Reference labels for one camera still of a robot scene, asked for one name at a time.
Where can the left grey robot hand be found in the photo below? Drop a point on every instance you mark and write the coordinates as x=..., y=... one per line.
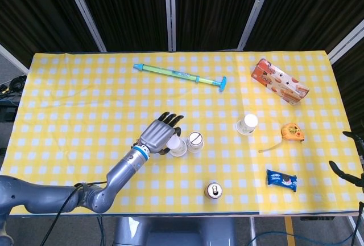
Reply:
x=156, y=136

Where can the paper cup with line-marked bottom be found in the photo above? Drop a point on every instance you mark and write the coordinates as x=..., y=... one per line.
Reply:
x=194, y=140

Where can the blue cookie packet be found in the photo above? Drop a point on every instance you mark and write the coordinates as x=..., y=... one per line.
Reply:
x=281, y=180

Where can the yellow white checkered tablecloth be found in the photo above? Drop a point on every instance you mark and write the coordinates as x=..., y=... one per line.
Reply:
x=85, y=115

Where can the white table leg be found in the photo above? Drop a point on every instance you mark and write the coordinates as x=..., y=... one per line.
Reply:
x=253, y=231

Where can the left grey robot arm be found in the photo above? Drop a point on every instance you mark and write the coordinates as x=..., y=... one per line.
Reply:
x=122, y=169

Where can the white fern-print paper cup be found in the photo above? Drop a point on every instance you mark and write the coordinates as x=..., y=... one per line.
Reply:
x=247, y=123

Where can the white floral paper cup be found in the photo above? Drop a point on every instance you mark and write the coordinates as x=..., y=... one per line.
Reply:
x=177, y=147

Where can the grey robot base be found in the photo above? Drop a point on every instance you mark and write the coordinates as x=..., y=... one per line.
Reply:
x=170, y=231

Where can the red soda can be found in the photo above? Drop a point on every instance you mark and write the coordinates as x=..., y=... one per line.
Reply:
x=212, y=191

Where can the orange egg roll snack box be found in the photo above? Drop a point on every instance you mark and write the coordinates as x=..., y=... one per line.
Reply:
x=278, y=83

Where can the black pleated curtain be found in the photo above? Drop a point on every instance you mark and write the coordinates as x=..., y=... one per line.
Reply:
x=352, y=86
x=307, y=9
x=128, y=9
x=34, y=9
x=213, y=9

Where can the white partition post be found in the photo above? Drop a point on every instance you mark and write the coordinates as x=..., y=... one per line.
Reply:
x=254, y=15
x=171, y=15
x=345, y=44
x=14, y=59
x=85, y=15

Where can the green blue water squirter toy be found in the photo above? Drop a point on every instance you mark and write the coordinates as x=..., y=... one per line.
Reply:
x=170, y=72

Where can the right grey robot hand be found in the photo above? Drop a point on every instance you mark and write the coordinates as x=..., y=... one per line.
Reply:
x=342, y=172

